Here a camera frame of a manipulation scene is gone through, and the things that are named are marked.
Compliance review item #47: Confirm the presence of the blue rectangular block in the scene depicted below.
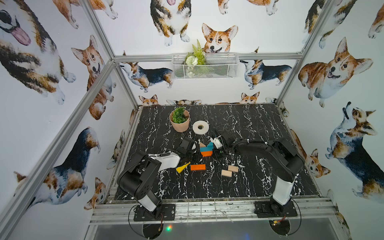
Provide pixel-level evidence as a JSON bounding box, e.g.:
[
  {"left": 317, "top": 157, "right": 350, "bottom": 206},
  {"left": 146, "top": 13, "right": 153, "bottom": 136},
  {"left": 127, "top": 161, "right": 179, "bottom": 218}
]
[{"left": 200, "top": 146, "right": 214, "bottom": 153}]

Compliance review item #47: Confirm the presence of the orange rectangular block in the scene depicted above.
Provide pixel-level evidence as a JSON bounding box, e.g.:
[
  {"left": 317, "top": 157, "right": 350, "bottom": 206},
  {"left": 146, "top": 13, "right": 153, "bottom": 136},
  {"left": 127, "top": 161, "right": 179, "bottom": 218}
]
[
  {"left": 191, "top": 164, "right": 206, "bottom": 171},
  {"left": 201, "top": 151, "right": 213, "bottom": 157}
]

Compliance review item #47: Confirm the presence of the yellow rectangular block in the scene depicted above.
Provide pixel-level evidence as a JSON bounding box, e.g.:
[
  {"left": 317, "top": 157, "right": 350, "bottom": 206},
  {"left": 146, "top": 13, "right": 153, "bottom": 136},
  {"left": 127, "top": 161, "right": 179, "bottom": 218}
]
[{"left": 176, "top": 162, "right": 190, "bottom": 174}]

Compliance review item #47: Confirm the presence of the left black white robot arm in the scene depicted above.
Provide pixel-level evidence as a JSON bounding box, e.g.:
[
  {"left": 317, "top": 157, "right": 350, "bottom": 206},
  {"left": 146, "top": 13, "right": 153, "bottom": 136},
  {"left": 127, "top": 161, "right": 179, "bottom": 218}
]
[{"left": 117, "top": 137, "right": 200, "bottom": 215}]

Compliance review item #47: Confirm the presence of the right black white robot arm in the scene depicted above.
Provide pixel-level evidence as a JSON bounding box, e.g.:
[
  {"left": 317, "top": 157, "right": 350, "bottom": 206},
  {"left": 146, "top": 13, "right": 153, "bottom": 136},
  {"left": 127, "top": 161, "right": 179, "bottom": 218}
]
[{"left": 213, "top": 129, "right": 305, "bottom": 218}]

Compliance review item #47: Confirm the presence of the white tape roll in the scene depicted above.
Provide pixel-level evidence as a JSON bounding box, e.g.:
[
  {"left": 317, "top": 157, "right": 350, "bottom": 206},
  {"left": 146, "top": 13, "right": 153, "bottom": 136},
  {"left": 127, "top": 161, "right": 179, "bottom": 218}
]
[{"left": 192, "top": 121, "right": 209, "bottom": 135}]

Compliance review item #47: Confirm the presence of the terracotta pot with green plant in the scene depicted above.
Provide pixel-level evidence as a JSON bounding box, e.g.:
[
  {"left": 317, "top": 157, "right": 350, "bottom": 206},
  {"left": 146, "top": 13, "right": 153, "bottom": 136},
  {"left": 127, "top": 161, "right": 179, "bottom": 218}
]
[{"left": 170, "top": 107, "right": 190, "bottom": 133}]

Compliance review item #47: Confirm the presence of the green fern with white flower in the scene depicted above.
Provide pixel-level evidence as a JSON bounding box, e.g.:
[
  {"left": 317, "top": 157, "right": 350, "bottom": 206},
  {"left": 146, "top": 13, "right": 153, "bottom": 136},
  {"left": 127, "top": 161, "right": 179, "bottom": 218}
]
[{"left": 183, "top": 41, "right": 208, "bottom": 78}]

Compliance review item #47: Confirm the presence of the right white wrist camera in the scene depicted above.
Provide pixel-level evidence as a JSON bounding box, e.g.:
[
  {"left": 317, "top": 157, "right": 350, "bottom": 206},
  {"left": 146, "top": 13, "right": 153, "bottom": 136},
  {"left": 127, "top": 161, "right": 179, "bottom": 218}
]
[{"left": 210, "top": 138, "right": 223, "bottom": 149}]

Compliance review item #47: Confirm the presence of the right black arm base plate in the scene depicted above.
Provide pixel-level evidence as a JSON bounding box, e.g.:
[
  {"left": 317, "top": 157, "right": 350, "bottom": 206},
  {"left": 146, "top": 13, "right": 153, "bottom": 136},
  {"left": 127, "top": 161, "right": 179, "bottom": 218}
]
[{"left": 254, "top": 201, "right": 298, "bottom": 218}]

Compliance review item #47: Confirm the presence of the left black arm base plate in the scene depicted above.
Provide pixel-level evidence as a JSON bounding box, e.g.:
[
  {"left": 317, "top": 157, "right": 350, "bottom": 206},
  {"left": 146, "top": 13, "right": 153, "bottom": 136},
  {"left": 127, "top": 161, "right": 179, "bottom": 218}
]
[{"left": 134, "top": 204, "right": 176, "bottom": 222}]

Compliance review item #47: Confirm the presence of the white wire wall basket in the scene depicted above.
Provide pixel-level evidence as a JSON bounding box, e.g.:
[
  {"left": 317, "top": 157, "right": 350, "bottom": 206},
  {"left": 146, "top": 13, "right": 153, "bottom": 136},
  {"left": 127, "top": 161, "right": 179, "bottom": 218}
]
[{"left": 172, "top": 53, "right": 240, "bottom": 79}]

